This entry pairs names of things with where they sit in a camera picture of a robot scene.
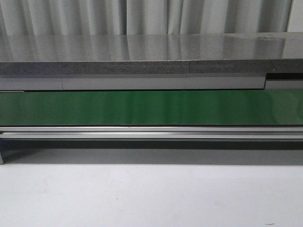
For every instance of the grey cabinet panel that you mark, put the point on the grey cabinet panel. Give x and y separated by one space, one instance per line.
189 81

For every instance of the green conveyor belt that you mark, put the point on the green conveyor belt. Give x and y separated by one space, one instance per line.
195 107

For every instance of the grey curtain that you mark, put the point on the grey curtain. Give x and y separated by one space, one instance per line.
152 17

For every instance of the aluminium conveyor frame rail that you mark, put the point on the aluminium conveyor frame rail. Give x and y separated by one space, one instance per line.
180 145

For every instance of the dark granite counter slab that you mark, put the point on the dark granite counter slab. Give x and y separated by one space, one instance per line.
151 54

